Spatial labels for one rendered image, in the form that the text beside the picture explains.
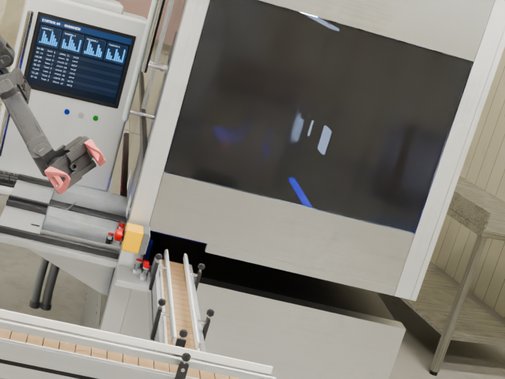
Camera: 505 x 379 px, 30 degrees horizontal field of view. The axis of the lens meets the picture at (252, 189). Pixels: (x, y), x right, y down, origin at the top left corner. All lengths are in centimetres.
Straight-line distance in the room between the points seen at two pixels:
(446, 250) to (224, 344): 466
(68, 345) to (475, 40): 158
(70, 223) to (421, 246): 120
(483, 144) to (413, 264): 438
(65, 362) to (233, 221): 95
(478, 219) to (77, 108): 234
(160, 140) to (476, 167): 484
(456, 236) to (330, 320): 445
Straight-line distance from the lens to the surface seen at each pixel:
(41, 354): 227
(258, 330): 317
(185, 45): 289
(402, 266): 319
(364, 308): 340
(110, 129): 400
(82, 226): 332
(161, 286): 282
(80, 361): 228
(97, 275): 318
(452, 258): 759
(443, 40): 304
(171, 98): 291
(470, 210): 531
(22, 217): 328
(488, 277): 721
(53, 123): 397
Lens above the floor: 192
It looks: 13 degrees down
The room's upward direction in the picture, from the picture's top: 16 degrees clockwise
